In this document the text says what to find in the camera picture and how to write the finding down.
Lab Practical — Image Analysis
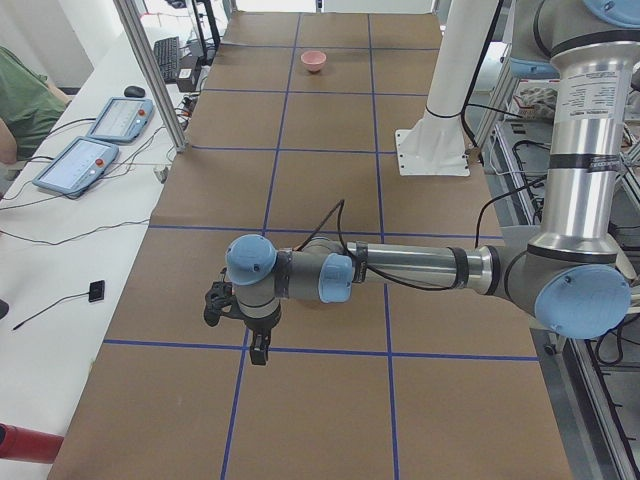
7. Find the black computer mouse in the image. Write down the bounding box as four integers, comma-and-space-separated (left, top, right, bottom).
123, 85, 146, 98

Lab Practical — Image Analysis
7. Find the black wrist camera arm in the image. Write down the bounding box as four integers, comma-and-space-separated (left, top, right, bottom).
203, 281, 237, 327

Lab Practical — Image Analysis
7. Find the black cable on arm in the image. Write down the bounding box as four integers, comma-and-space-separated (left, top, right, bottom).
296, 199, 466, 291

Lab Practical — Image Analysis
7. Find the black keyboard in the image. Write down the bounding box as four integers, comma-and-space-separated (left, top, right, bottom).
153, 36, 180, 83

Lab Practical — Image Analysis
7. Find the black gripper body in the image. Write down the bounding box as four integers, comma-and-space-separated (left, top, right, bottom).
244, 312, 279, 346

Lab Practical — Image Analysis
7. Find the red bottle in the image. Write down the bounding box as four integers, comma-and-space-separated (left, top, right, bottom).
0, 424, 64, 464

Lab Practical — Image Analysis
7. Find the near blue teach pendant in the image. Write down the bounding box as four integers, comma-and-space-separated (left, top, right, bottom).
32, 137, 119, 198

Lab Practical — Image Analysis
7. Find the far blue teach pendant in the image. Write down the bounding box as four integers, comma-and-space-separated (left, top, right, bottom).
87, 97, 154, 144

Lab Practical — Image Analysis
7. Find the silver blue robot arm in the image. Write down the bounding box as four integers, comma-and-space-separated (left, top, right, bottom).
204, 1, 639, 365

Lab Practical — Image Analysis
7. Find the white camera stand pillar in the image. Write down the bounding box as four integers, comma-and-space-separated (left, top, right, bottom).
395, 0, 501, 177

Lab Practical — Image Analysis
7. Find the small black square pad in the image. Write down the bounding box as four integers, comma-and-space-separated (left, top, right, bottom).
88, 280, 106, 303

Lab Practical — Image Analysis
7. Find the pink bowl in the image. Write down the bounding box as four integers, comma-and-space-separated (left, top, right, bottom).
300, 50, 327, 74

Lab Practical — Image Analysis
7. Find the aluminium frame post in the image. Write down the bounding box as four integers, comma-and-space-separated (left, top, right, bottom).
113, 0, 187, 153

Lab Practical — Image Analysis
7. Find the person in green shirt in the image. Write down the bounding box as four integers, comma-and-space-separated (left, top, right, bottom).
1, 47, 71, 165

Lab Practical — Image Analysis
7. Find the blue teach pendant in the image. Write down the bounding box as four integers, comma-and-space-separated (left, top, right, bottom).
32, 137, 119, 198
87, 97, 154, 144

